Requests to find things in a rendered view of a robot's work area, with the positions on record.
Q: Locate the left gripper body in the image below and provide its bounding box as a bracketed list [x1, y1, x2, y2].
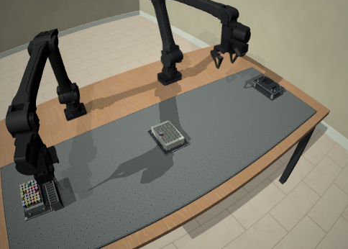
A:
[211, 36, 235, 56]

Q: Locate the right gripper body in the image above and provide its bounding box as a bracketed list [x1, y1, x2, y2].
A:
[39, 143, 59, 170]

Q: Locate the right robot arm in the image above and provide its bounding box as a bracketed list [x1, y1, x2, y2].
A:
[6, 29, 87, 186]

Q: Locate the grey curved work surface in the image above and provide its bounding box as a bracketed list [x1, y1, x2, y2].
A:
[0, 67, 317, 249]

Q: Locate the white grid rack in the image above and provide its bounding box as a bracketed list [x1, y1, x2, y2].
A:
[152, 120, 184, 150]

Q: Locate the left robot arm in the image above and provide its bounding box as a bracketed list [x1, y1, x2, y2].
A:
[151, 0, 251, 82]

